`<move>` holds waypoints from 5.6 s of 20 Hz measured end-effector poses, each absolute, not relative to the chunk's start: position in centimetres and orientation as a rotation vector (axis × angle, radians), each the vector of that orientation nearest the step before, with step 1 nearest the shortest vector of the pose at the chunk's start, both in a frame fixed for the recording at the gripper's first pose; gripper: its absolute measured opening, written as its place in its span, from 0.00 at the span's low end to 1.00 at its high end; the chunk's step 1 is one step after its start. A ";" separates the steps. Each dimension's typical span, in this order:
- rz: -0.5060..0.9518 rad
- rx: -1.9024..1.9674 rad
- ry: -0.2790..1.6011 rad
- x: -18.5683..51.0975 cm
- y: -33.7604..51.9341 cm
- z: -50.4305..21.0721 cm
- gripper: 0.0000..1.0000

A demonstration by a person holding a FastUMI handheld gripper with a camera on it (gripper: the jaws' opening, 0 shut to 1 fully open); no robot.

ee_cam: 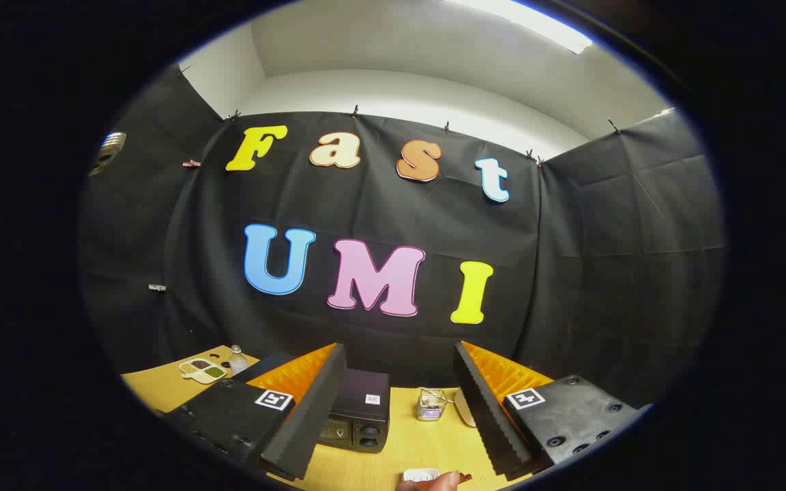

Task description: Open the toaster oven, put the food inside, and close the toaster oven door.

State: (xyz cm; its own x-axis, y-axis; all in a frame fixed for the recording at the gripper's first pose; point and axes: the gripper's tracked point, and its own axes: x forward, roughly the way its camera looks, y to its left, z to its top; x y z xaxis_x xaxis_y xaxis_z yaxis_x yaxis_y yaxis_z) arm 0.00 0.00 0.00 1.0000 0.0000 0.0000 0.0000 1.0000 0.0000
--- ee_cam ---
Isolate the black toaster oven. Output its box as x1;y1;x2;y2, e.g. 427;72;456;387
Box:
233;351;391;454

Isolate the divided snack dish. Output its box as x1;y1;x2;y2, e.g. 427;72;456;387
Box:
179;358;229;385

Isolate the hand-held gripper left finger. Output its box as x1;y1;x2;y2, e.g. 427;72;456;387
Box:
161;343;347;481

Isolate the black backdrop cloth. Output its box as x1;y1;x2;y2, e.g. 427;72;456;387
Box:
79;65;728;410

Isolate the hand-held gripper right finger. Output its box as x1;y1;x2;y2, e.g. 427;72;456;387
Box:
453;341;654;482

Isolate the silver metal fixture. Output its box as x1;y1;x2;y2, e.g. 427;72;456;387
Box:
89;132;128;177

